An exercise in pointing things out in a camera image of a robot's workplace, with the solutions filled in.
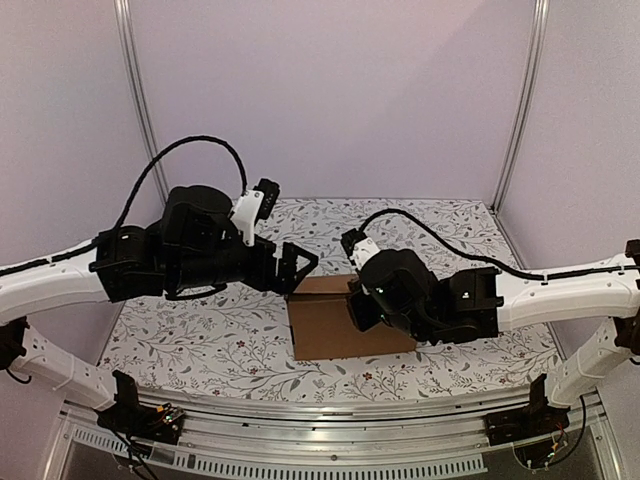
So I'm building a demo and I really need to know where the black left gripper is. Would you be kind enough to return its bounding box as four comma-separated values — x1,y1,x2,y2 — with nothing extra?
168,235,318,294

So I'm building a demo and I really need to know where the brown cardboard box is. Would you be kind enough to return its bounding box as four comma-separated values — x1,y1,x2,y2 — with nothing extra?
286,275,417,361

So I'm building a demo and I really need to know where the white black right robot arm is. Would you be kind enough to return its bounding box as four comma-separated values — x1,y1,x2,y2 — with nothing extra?
343,235,639,436

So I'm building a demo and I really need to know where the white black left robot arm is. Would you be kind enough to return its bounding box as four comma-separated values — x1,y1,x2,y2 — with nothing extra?
1,179,318,434

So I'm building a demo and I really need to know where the floral patterned table mat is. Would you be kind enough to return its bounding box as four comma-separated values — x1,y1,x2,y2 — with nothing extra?
100,199,562,403

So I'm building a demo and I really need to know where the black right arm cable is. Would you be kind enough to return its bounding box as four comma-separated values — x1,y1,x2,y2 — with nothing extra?
357,208,626,281

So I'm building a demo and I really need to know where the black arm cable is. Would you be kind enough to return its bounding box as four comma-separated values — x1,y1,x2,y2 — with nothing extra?
357,208,626,281
112,134,250,236

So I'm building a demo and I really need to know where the aluminium front rail base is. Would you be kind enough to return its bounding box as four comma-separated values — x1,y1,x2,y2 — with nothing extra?
43,387,625,479

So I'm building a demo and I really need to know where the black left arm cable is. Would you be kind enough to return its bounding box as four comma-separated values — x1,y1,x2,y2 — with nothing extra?
112,134,250,236

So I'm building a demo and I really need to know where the aluminium left frame post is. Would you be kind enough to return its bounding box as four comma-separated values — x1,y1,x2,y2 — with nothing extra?
112,0,171,201

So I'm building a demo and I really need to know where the aluminium frame post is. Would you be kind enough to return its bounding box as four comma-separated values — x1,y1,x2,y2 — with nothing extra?
489,0,550,214
112,0,171,201

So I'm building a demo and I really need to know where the aluminium right frame post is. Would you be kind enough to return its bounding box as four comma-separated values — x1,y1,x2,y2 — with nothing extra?
489,0,550,214

